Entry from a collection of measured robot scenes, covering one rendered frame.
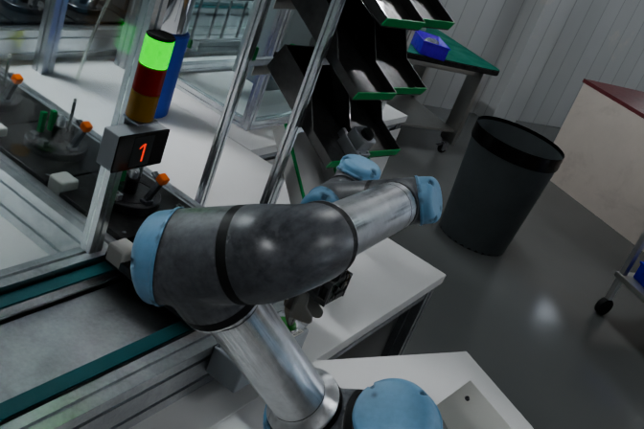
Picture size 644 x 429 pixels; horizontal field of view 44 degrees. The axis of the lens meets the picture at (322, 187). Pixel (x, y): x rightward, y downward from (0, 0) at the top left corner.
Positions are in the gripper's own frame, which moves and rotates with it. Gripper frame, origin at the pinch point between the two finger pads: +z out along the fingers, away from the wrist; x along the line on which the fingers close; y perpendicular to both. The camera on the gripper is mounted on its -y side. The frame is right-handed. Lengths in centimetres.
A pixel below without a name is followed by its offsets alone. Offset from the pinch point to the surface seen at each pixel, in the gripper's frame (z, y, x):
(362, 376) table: 12.0, 13.6, 15.2
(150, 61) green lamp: -39, -32, -20
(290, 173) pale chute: -14.6, -23.2, 23.5
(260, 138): 12, -74, 88
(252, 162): 12, -63, 71
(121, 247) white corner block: -1.1, -31.0, -15.4
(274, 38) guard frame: -20, -80, 87
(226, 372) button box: 4.8, 0.7, -17.5
